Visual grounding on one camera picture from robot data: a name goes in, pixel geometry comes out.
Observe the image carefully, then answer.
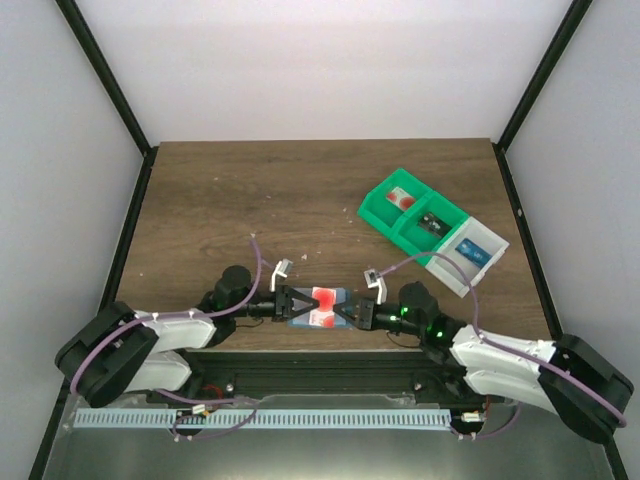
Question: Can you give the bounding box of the blue card holder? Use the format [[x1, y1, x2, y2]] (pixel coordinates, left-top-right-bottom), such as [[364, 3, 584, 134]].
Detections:
[[288, 288, 351, 329]]

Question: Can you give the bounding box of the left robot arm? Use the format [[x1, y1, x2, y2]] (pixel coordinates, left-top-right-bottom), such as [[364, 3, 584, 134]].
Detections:
[[54, 260, 329, 408]]

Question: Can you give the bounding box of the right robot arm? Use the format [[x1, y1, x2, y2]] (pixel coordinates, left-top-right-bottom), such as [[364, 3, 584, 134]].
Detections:
[[333, 282, 634, 444]]

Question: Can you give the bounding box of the black card in bin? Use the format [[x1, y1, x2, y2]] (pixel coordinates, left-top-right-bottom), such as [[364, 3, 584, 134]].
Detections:
[[419, 212, 451, 238]]

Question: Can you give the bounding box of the red white card in bin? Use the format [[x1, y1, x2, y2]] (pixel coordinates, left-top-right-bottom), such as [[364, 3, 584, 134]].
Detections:
[[385, 186, 415, 211]]

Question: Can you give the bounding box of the blue card in bin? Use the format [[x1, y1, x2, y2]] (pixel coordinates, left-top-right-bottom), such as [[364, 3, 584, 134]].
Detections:
[[455, 238, 492, 268]]

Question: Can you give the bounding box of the green bin middle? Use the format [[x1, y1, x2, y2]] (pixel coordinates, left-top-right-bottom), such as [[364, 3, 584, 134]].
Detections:
[[386, 187, 470, 256]]

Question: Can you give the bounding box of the green bin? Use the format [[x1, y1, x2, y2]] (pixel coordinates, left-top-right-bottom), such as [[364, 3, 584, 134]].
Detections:
[[357, 168, 433, 236], [386, 187, 470, 256]]

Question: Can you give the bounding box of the green bin far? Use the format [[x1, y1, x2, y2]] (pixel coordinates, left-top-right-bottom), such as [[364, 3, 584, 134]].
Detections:
[[357, 168, 433, 236]]

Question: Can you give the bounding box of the white bin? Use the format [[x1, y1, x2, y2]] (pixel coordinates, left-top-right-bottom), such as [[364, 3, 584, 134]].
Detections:
[[426, 217, 510, 298]]

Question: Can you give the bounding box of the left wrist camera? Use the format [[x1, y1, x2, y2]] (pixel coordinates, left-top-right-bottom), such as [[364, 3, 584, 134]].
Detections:
[[269, 258, 293, 292]]

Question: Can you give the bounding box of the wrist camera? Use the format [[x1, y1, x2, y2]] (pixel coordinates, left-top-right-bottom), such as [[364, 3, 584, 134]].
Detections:
[[269, 258, 293, 292], [363, 268, 388, 305]]

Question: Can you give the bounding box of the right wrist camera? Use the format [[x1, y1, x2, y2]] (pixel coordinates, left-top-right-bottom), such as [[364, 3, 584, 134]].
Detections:
[[363, 268, 388, 305]]

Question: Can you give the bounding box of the black aluminium front rail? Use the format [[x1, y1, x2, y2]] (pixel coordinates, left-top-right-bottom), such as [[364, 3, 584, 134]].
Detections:
[[59, 351, 591, 401]]

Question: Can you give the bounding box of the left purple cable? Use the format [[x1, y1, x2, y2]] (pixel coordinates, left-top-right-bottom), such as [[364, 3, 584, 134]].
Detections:
[[69, 237, 274, 441]]

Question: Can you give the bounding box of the purple cable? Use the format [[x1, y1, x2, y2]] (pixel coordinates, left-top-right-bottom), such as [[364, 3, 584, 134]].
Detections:
[[69, 237, 274, 441], [379, 251, 629, 441]]

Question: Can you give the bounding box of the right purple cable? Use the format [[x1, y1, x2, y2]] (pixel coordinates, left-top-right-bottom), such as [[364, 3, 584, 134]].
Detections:
[[379, 251, 629, 441]]

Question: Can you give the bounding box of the white slotted cable duct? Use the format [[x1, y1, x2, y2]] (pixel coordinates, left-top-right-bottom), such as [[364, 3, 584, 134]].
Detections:
[[73, 408, 451, 430]]

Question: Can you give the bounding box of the left black frame post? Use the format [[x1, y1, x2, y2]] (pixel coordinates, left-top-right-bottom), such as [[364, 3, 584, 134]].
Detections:
[[54, 0, 154, 156]]

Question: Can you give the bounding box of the black frame post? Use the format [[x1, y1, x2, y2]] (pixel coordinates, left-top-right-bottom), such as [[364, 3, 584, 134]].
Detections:
[[54, 0, 154, 156], [492, 0, 594, 151]]

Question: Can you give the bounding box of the right black frame post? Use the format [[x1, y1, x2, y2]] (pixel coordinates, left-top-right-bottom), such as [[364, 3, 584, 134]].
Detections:
[[492, 0, 594, 151]]

